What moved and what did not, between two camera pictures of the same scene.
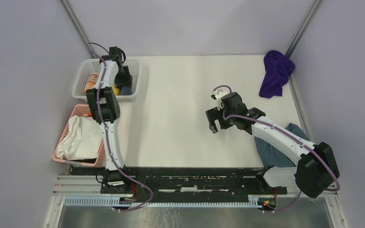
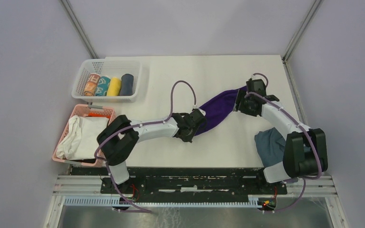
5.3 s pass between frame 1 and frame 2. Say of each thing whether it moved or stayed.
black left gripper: moved
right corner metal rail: stayed
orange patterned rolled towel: stayed
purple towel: moved
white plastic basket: stayed
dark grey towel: stayed
